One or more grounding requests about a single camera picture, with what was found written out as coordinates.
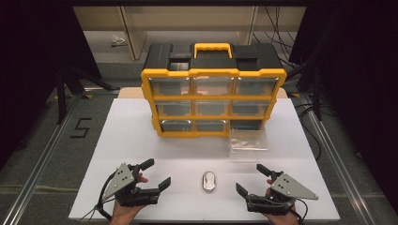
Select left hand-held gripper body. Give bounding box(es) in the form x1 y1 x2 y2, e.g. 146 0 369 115
101 162 161 208

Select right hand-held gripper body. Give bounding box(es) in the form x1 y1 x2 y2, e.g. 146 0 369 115
245 170 320 218

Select clear plastic pulled-out drawer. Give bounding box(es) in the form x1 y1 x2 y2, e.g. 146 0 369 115
229 128 270 159

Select person's right hand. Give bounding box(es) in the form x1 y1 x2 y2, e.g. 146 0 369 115
262 178 300 225

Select person's left hand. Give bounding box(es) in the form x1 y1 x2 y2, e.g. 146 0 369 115
109 172 150 225

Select set of clear cabinet drawers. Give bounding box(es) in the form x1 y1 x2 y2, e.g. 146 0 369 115
148 76 280 133

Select black metal stand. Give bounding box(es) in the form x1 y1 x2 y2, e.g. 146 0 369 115
285 60 324 122
55 66 121 126

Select yellow and black organizer cabinet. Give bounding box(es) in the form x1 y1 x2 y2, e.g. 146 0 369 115
140 42 288 140

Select crumpled white paper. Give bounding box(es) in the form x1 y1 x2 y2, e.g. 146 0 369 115
110 34 129 49

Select black curtain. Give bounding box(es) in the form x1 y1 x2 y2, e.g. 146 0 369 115
288 0 398 217
0 0 103 170

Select beige wooden furniture leg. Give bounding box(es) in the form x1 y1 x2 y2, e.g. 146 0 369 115
237 6 260 46
116 6 148 62

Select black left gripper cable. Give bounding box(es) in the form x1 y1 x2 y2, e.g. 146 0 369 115
96 172 117 221

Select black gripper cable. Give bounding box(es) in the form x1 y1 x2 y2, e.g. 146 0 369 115
96 172 117 221
289 198 310 225

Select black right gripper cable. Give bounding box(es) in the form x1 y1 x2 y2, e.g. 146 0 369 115
289 198 310 225

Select black floor cable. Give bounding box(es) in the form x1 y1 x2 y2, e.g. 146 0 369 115
295 102 324 161

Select aluminium floor rail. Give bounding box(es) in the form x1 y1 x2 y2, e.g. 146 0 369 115
0 87 121 225
298 93 375 225

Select bundle of black hanging cables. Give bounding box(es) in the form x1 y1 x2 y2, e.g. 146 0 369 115
252 6 299 69

